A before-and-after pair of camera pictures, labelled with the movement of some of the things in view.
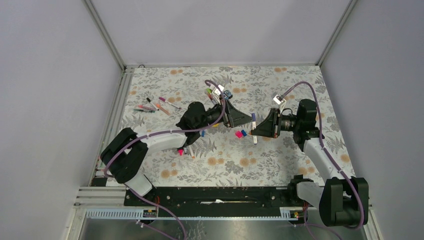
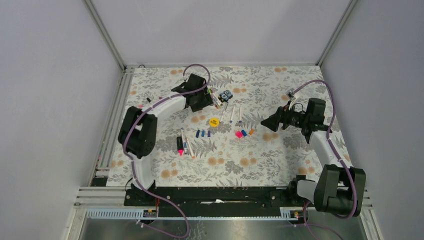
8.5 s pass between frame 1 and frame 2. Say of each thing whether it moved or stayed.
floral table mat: stayed
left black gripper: moved
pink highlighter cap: stayed
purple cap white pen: moved
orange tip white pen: stayed
